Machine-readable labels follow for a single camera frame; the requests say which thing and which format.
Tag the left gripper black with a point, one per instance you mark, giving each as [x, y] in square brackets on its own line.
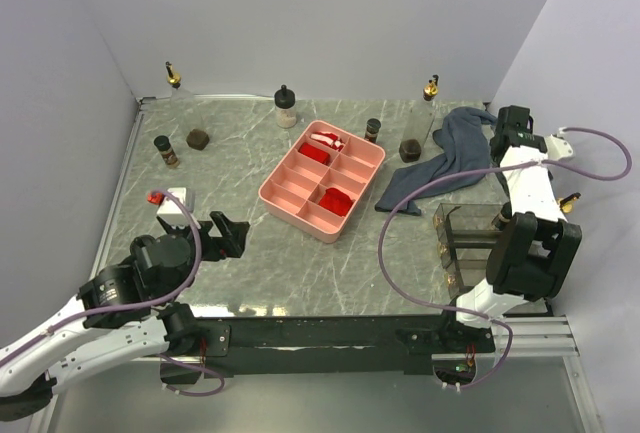
[233, 244]

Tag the spice shaker black cap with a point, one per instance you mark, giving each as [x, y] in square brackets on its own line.
[164, 147]
[373, 126]

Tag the oil bottle gold spout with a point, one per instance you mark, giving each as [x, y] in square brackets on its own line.
[567, 203]

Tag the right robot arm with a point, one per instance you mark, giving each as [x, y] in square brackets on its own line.
[537, 245]

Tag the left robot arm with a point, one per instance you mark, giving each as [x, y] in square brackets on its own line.
[128, 310]

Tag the pink divided tray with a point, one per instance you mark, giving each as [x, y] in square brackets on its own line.
[293, 189]

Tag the red knitted cloth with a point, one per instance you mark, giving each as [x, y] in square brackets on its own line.
[336, 201]

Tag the red folded cloth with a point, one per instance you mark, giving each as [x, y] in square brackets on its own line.
[315, 153]

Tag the back left oil bottle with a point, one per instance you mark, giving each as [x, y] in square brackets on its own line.
[183, 102]

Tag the red white striped cloth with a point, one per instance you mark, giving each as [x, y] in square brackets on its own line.
[328, 139]

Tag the back salt jar black lid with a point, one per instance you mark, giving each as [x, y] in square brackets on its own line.
[284, 101]

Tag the back right oil bottle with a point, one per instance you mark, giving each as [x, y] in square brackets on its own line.
[419, 122]

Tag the clear acrylic organizer rack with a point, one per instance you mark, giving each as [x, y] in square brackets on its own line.
[466, 235]

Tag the blue grey towel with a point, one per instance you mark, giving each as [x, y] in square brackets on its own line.
[464, 147]

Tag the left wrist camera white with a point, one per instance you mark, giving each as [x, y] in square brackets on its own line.
[168, 211]

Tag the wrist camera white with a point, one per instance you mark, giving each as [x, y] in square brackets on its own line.
[168, 211]
[558, 146]

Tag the black table front rail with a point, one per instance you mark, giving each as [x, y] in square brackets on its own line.
[236, 346]

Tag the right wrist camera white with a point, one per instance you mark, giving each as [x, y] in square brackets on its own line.
[558, 146]

